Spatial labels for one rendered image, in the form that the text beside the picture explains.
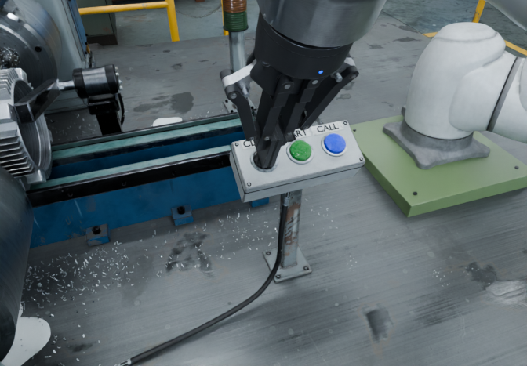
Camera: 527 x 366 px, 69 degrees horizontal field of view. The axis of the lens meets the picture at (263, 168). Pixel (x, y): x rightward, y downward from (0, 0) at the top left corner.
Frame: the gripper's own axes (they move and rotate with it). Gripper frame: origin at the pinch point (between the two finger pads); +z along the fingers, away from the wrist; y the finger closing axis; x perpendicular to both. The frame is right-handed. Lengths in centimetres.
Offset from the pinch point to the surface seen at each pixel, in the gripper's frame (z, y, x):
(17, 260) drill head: 5.2, 29.4, 5.2
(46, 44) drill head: 25, 30, -44
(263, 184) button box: 4.1, 1.1, 3.4
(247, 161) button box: 4.1, 2.2, -0.2
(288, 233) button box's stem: 19.5, -4.5, 6.8
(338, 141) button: 3.3, -10.4, 0.0
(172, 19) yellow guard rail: 169, -15, -197
